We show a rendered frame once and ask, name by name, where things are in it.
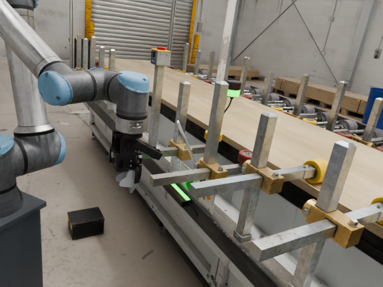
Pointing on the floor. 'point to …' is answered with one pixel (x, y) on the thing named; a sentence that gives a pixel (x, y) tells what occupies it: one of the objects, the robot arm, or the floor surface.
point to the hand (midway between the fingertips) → (133, 188)
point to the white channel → (226, 39)
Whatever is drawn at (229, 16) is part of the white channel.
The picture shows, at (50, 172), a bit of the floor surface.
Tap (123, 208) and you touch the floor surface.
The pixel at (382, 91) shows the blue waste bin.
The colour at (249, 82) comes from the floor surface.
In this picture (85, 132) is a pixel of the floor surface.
